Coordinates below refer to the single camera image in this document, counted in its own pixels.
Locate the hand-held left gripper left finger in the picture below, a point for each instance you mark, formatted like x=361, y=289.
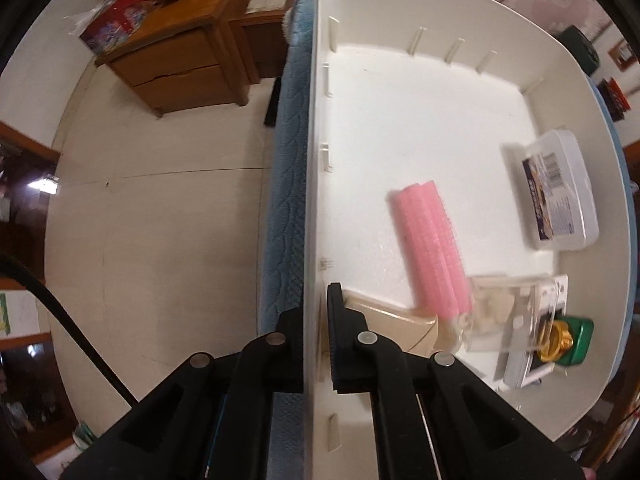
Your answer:
x=290, y=355

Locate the wooden nightstand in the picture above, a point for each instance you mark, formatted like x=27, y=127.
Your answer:
x=175, y=60

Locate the orange picture frame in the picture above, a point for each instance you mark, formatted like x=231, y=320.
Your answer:
x=622, y=55

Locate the red printed box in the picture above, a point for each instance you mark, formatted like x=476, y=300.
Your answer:
x=117, y=25

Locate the green bottle with gold cap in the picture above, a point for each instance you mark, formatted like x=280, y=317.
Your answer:
x=577, y=345

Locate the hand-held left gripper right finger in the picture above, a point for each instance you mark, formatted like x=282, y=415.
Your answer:
x=336, y=340

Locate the clear blister package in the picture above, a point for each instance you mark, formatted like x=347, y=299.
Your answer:
x=520, y=372

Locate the white paper pad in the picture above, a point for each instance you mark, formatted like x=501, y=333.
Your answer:
x=267, y=0

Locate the blue quilted blanket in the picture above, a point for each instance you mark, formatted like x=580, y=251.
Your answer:
x=287, y=185

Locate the beige plastic box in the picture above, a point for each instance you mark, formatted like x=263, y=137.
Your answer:
x=400, y=327

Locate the clear plastic bag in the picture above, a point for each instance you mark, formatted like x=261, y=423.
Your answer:
x=85, y=15

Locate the pink hair roller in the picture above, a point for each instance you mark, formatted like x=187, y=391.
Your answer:
x=430, y=240

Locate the white labelled plastic box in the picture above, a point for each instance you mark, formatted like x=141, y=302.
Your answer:
x=575, y=185

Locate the wooden desk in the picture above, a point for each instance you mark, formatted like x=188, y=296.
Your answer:
x=265, y=45

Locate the white plastic storage tray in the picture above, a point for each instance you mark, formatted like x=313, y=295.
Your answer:
x=425, y=125

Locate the dark green bag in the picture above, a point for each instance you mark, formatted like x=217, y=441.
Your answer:
x=580, y=50

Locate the clear plastic package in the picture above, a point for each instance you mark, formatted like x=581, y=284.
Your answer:
x=495, y=310

